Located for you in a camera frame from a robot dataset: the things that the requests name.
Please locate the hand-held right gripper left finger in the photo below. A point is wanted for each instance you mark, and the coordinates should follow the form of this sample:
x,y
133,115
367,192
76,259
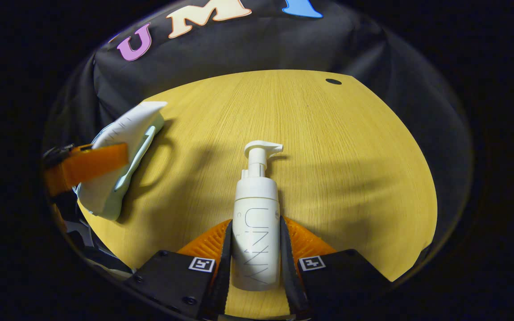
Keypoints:
x,y
226,267

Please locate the white pump bottle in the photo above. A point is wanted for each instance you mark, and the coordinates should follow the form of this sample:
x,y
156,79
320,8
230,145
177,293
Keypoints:
x,y
257,223

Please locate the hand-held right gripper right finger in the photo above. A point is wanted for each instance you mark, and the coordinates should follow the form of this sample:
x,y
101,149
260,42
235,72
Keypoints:
x,y
287,276

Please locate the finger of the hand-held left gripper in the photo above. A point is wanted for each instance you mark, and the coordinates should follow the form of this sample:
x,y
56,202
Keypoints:
x,y
92,162

